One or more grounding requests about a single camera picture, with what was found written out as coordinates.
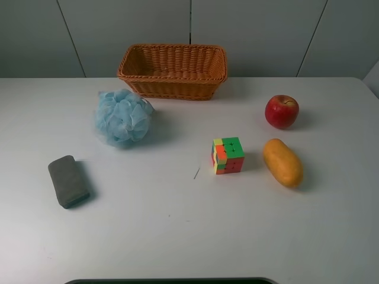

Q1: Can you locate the colourful puzzle cube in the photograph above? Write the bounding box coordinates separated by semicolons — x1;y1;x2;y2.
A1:
211;137;245;175

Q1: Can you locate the orange wicker basket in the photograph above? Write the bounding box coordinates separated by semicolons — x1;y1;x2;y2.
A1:
117;44;227;101

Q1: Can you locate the blue mesh bath loofah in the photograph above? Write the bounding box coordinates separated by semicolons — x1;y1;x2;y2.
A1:
94;89;155;148

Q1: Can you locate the yellow orange mango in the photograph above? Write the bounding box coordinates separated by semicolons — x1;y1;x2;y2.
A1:
263;138;303;188

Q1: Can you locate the red apple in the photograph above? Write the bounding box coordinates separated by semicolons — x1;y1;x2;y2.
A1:
265;95;300;129

